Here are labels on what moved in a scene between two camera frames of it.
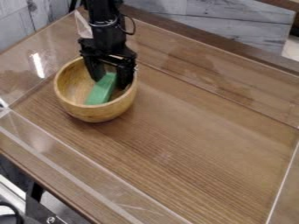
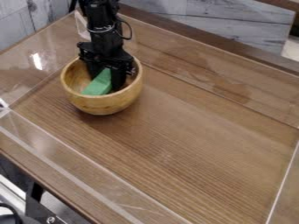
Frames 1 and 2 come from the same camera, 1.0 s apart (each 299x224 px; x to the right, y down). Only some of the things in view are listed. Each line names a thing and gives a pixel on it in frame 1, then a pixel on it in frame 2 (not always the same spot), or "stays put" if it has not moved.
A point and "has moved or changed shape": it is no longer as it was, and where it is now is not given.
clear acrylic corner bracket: (84, 31) stays put
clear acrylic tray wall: (75, 175) stays put
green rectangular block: (98, 94) has moved or changed shape
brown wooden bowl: (72, 85) has moved or changed shape
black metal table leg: (38, 213) stays put
